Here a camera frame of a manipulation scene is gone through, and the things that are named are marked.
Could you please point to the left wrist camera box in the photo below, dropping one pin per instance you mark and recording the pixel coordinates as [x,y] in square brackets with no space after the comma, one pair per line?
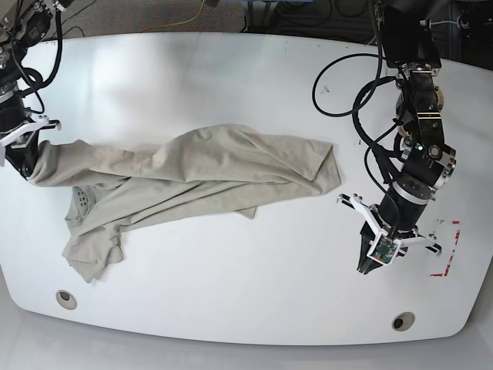
[384,249]

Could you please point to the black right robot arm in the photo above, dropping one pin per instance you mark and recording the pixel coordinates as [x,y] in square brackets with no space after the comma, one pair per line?
[25,24]

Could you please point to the right table cable grommet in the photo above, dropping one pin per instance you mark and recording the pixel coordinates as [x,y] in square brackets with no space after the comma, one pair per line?
[403,321]

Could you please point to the red tape rectangle marking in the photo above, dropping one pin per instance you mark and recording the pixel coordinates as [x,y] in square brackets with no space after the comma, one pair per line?
[447,233]

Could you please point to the table cable grommet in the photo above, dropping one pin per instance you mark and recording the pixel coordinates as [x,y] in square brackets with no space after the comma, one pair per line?
[66,300]
[403,321]

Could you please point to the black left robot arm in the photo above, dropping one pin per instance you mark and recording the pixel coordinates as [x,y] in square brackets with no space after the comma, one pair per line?
[420,162]

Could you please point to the left table cable grommet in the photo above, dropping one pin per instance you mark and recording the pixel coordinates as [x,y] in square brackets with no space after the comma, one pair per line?
[66,300]

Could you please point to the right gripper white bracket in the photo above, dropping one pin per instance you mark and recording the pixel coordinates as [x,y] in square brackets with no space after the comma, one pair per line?
[20,146]

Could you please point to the beige t-shirt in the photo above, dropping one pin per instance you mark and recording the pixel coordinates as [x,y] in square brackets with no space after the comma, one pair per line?
[211,170]

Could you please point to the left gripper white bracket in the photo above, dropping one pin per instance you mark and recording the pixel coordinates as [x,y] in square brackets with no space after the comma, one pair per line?
[374,225]

